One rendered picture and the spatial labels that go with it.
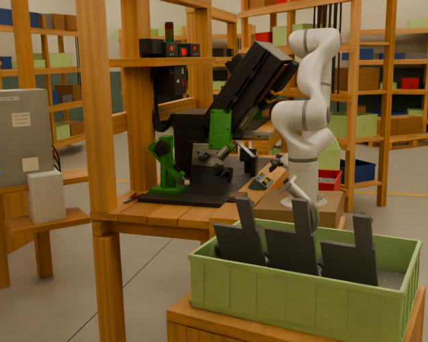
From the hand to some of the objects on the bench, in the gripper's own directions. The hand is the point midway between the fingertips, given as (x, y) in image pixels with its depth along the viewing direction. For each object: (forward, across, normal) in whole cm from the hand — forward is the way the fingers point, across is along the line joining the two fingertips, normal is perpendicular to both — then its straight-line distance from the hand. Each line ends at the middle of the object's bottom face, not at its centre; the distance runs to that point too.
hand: (278, 176), depth 229 cm
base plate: (+8, +44, -48) cm, 65 cm away
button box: (+1, +13, -32) cm, 34 cm away
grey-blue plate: (-8, +35, -51) cm, 63 cm away
